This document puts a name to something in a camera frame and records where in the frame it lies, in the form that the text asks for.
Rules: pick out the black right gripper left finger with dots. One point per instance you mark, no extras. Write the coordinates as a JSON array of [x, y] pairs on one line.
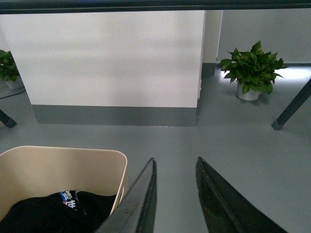
[[137, 211]]

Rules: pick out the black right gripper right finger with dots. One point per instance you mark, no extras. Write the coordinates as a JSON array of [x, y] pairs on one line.
[[225, 209]]

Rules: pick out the beige plastic laundry hamper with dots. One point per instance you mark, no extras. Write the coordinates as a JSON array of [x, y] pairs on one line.
[[33, 171]]

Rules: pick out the black printed t-shirt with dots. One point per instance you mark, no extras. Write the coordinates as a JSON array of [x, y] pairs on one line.
[[63, 212]]

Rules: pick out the green potted plant right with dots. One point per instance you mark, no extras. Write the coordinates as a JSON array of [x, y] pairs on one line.
[[254, 71]]

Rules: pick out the green potted plant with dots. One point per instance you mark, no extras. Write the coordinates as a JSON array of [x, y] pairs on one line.
[[254, 71], [9, 72]]

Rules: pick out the green potted plant left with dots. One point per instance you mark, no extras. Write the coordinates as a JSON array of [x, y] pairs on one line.
[[9, 72]]

